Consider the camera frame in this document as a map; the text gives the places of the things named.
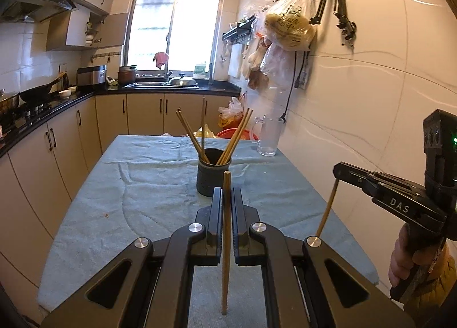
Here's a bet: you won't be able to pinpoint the red basin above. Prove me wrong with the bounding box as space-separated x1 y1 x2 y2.
214 128 258 141

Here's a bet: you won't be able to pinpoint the beige base cabinets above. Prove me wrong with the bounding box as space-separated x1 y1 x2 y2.
0 92 240 314

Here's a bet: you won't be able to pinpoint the silver rice cooker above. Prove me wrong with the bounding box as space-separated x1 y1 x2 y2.
77 65 108 91

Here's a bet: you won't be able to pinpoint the black chopstick holder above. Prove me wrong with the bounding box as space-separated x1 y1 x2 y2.
196 148 232 197

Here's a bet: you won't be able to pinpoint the black kitchen countertop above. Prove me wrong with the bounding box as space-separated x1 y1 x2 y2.
0 83 241 157

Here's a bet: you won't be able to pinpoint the white hanging cloth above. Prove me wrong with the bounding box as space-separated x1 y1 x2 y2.
228 44 245 78

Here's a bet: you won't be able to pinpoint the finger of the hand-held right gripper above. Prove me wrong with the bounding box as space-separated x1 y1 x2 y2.
333 161 380 197

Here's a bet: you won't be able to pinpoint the hanging clear plastic bag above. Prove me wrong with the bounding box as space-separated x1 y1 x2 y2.
259 43 313 90

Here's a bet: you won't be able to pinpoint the gas stove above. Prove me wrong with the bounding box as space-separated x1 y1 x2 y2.
0 100 54 129

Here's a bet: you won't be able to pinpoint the person's right hand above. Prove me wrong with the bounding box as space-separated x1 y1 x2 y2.
388 223 444 287

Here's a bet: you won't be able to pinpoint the hanging white plastic bag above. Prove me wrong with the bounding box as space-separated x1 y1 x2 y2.
243 39 268 81

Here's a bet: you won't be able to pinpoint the black wok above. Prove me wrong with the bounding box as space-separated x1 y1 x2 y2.
19 76 68 102

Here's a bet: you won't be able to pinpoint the steel kitchen sink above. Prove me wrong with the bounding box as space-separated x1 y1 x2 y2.
125 80 201 89

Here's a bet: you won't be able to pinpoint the kitchen window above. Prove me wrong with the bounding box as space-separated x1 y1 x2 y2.
123 0 229 81

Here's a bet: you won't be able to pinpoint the brown cooking pot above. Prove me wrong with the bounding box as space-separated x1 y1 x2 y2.
117 65 139 86

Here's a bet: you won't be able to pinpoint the black wall shelf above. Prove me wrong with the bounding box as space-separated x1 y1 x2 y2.
222 16 257 45

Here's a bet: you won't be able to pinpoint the clear glass mug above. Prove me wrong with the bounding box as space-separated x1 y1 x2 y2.
250 116 284 156

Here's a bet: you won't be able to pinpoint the long wooden chopstick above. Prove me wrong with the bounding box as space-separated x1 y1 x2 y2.
316 176 339 238
221 171 232 315

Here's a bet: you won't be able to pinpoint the plastic bag of yellow food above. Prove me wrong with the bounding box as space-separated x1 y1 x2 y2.
262 0 318 52

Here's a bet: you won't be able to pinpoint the red cloth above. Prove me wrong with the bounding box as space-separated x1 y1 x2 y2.
153 51 170 69

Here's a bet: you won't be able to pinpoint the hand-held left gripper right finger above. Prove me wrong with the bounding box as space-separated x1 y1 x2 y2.
230 187 416 328

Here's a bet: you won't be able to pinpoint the steel pan lid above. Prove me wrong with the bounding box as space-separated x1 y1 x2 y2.
168 74 198 88

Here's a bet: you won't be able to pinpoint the bunch of wooden chopsticks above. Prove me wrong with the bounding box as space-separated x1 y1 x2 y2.
175 96 253 166

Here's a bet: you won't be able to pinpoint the blue-green table towel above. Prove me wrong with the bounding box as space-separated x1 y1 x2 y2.
37 134 380 328

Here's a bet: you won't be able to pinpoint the black power cable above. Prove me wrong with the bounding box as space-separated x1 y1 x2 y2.
279 51 308 123

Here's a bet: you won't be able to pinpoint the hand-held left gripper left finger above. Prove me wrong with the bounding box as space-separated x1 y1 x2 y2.
41 187 225 328

